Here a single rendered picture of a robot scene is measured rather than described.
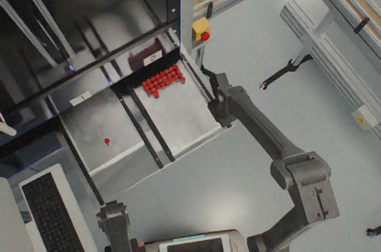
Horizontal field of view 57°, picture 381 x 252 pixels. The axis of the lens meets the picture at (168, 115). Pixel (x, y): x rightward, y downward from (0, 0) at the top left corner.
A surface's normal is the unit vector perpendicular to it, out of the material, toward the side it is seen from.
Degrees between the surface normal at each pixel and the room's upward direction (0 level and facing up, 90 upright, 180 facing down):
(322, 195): 11
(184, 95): 0
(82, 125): 0
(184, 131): 0
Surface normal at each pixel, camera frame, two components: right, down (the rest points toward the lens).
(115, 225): -0.07, -0.84
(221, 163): -0.03, -0.28
